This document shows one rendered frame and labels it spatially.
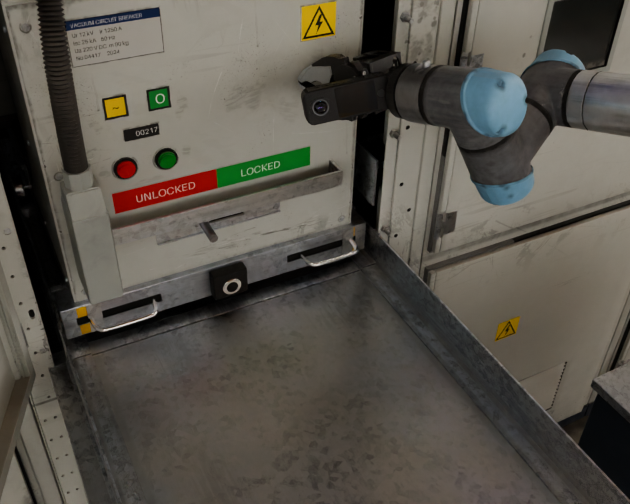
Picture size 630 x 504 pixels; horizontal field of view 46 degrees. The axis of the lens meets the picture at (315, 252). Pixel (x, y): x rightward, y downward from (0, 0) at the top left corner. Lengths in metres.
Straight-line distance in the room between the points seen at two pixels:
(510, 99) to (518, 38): 0.38
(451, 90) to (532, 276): 0.82
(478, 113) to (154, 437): 0.62
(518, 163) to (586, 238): 0.76
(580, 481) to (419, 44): 0.66
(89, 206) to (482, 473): 0.63
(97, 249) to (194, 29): 0.32
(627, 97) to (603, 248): 0.83
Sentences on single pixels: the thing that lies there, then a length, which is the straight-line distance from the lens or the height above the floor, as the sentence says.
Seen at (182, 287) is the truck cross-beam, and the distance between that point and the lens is 1.24.
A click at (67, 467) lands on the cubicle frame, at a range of 1.41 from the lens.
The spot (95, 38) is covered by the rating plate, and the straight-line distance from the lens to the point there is 1.01.
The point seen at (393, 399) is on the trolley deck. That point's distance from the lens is 1.14.
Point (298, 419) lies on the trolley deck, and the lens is 1.10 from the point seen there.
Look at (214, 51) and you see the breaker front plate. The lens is 1.06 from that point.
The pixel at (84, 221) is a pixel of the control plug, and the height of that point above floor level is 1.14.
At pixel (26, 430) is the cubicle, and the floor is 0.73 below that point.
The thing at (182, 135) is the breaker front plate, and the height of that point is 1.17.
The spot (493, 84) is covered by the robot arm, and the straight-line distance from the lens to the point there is 0.88.
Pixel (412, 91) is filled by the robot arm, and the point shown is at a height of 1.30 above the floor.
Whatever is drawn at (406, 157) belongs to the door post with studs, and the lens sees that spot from 1.26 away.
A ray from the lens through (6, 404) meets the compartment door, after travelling 1.20.
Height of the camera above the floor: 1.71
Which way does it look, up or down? 38 degrees down
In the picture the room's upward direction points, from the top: 1 degrees clockwise
